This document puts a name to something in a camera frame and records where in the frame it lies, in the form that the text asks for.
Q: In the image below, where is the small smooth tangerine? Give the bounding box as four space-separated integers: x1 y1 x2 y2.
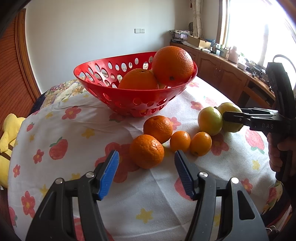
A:
170 131 191 153
190 132 212 157

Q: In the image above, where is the mandarin with rough skin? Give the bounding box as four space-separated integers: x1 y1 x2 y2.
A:
143 115 173 144

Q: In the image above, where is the fruit print white cloth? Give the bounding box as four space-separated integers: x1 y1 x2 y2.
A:
7 76 284 241

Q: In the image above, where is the wooden sideboard cabinet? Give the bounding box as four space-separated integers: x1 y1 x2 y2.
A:
170 41 275 108

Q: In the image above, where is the large orange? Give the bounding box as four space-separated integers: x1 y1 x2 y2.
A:
118 68 159 90
152 46 194 87

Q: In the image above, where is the white wall switch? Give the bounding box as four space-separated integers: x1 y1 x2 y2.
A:
134 28 145 34

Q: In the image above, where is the cardboard box on cabinet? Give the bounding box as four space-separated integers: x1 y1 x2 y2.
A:
187 35 211 49

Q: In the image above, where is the wooden window frame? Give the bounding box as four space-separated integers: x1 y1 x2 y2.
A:
216 0 230 46

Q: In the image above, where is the green-yellow apple back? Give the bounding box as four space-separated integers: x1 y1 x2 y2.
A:
198 106 223 136

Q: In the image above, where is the red perforated plastic basket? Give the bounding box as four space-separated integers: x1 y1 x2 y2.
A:
73 52 198 117

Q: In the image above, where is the wooden louvered wardrobe door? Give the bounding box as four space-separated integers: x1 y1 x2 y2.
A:
0 9 41 123

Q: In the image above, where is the floral bed quilt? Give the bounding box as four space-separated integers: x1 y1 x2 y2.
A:
30 79 87 115

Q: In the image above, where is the yellow plush toy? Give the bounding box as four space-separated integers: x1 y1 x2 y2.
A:
0 113 25 188

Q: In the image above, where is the person's right hand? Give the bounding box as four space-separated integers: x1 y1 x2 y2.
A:
267 133 296 176

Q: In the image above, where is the yellow pear-like fruit back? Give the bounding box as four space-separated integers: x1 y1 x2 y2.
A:
217 102 243 133

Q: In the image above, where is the pink white bottle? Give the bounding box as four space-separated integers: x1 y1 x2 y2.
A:
228 46 239 64

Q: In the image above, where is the patterned window curtain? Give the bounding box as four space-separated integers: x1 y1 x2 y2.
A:
191 0 203 38

